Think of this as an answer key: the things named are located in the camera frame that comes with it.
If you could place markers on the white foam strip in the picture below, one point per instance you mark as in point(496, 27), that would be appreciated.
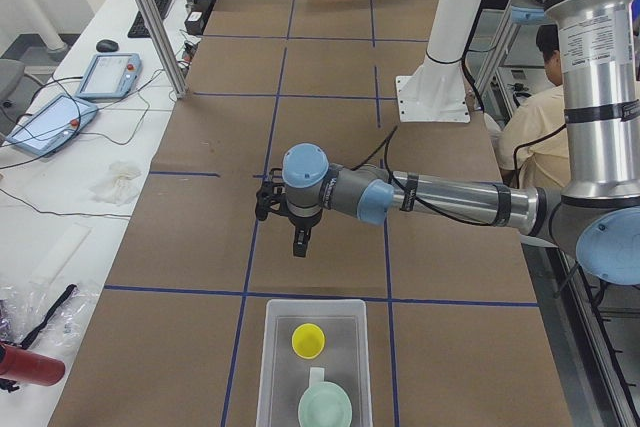
point(59, 255)

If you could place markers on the red cylinder bottle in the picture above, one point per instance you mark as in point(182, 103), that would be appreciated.
point(28, 367)

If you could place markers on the clear plastic bag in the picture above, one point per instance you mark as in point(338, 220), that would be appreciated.
point(45, 318)

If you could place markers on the far teach pendant tablet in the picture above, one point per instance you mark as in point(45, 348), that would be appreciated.
point(110, 76)

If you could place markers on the teach pendant tablet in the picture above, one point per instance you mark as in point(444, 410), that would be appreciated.
point(53, 126)
point(110, 76)

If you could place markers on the mint green bowl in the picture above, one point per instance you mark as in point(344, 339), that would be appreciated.
point(325, 404)

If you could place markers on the white label in bin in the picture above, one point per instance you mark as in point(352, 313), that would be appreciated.
point(316, 375)

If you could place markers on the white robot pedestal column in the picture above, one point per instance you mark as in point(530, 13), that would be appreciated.
point(452, 25)

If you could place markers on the clear plastic storage bin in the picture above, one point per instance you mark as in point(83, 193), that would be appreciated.
point(285, 376)

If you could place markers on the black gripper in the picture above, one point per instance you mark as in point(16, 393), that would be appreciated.
point(303, 221)

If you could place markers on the crumpled white tissue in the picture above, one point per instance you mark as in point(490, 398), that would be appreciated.
point(118, 186)

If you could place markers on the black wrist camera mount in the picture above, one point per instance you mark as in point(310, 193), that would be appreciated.
point(270, 198)

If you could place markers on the aluminium frame post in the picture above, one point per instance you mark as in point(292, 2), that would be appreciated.
point(162, 46)

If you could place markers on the small black box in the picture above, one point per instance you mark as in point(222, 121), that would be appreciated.
point(194, 23)

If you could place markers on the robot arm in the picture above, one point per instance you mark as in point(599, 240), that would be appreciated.
point(569, 156)

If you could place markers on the yellow plastic cup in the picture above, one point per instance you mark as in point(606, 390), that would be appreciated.
point(308, 341)

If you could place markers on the black computer mouse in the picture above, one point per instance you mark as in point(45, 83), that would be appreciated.
point(107, 46)

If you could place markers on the seated person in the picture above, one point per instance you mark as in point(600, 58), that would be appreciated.
point(533, 147)

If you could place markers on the near teach pendant tablet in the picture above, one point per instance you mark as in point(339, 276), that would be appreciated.
point(53, 126)

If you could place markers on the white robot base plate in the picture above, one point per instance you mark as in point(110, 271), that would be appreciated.
point(432, 99)

